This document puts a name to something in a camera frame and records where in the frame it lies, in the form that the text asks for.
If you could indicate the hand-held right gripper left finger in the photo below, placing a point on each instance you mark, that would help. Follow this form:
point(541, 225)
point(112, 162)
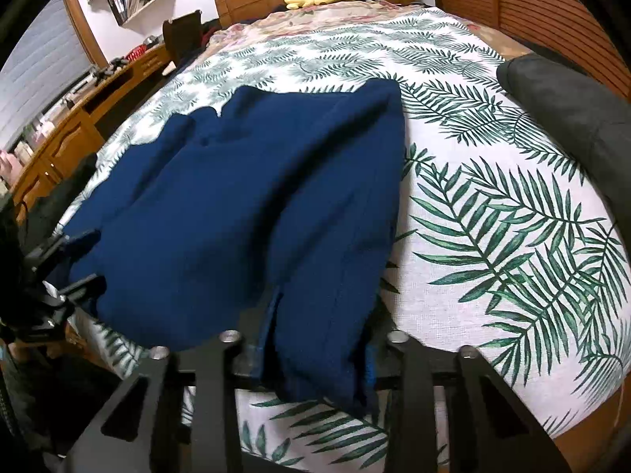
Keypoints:
point(217, 379)

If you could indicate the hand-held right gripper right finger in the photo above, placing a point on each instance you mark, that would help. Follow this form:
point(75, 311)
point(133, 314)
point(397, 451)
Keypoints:
point(409, 379)

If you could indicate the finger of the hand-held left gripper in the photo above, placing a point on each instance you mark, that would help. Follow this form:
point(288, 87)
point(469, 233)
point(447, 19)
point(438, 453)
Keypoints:
point(69, 295)
point(47, 254)

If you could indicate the navy blue suit jacket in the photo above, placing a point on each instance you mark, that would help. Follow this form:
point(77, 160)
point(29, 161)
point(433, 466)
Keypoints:
point(246, 182)

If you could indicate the wooden desk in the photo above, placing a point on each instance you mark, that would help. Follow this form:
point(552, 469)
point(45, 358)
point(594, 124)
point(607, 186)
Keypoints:
point(74, 128)

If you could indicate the grey window blind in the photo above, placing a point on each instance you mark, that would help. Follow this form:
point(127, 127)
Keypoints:
point(39, 74)

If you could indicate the leaf print bedsheet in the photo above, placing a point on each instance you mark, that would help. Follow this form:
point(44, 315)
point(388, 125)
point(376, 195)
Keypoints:
point(493, 207)

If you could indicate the black device on desk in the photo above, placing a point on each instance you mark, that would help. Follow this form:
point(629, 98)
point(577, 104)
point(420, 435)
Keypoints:
point(111, 68)

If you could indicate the red basket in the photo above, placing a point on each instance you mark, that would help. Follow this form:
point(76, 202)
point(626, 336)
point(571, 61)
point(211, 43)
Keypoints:
point(137, 52)

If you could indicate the dark wooden chair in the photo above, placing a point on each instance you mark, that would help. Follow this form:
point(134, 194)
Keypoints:
point(182, 34)

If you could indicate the dark grey garment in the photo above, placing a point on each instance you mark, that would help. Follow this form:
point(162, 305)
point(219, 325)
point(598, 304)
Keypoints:
point(581, 118)

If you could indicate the floral blanket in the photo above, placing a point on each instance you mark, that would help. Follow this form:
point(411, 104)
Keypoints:
point(320, 19)

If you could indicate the wooden slatted wardrobe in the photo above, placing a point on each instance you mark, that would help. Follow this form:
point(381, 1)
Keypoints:
point(542, 5)

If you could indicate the wooden window frame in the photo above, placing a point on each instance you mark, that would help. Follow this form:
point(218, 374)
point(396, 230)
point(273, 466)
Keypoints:
point(86, 29)

